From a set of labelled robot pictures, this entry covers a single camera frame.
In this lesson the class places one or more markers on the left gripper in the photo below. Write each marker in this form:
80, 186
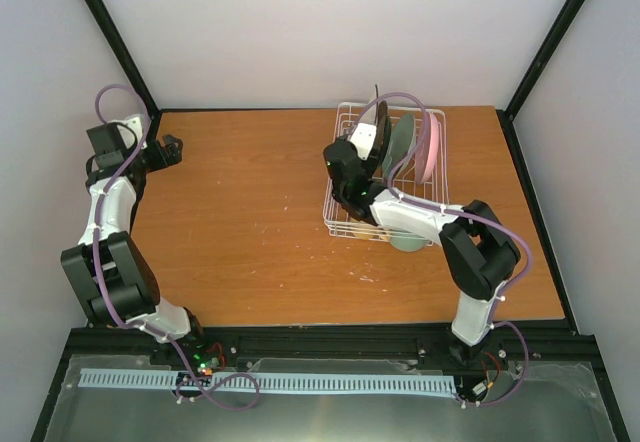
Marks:
173, 156

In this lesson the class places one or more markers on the yellow ceramic mug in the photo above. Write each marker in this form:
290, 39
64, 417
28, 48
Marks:
377, 234

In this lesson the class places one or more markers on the black round plate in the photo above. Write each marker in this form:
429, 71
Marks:
379, 148

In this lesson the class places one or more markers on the teal flower plate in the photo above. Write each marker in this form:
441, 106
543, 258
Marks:
402, 139

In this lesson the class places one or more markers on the green ceramic bowl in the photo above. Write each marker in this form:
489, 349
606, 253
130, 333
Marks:
407, 242

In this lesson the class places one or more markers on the pink round plate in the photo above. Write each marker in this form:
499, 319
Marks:
427, 149

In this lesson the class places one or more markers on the white square plate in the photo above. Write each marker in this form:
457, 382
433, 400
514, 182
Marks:
376, 94

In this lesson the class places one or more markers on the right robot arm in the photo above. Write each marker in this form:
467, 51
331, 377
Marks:
480, 252

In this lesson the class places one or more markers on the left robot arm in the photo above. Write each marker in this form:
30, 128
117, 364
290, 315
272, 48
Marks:
106, 270

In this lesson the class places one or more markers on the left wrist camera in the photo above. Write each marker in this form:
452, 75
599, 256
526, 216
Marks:
131, 129

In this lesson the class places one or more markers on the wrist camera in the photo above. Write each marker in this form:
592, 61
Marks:
364, 137
131, 129

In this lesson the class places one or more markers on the left black frame post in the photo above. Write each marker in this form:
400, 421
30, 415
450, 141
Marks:
112, 35

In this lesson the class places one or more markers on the black frame post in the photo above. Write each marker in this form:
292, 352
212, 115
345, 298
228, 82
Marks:
112, 35
559, 28

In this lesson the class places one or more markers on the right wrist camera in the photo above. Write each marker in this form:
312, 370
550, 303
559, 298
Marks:
364, 137

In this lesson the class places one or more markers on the light blue cable duct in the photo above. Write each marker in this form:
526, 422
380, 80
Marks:
273, 383

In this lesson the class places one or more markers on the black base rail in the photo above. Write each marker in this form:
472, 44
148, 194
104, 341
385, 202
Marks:
425, 346

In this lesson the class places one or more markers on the metal base plate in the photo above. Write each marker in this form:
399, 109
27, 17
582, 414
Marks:
547, 402

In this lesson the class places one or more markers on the right black frame post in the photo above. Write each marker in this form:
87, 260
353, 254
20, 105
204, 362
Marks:
559, 28

